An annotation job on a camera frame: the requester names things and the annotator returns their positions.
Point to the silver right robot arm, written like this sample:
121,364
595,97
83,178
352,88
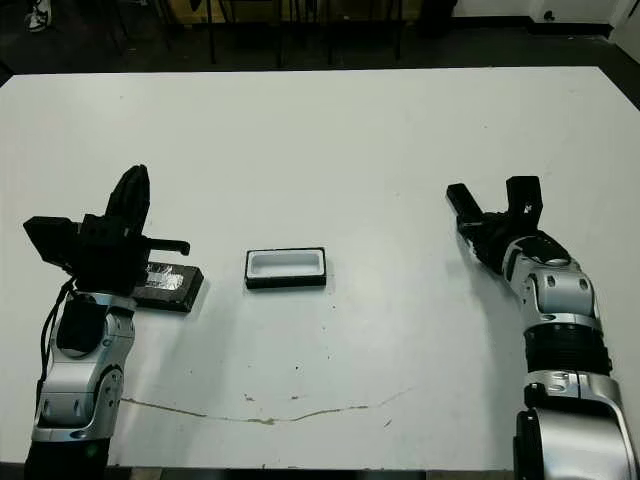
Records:
560,290

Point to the black trash bin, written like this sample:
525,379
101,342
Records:
437,17

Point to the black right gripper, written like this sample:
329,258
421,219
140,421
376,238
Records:
492,235

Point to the black lid with silver label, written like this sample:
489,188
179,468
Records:
175,295

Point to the small black wall fixture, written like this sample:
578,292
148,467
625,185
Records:
549,16

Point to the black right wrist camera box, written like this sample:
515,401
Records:
522,197

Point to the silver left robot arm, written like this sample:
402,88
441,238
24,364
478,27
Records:
75,390

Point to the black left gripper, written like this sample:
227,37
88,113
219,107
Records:
110,260

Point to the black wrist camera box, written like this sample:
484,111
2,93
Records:
522,197
50,240

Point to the black box with white insert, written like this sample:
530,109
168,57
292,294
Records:
285,284

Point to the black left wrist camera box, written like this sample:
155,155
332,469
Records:
50,240

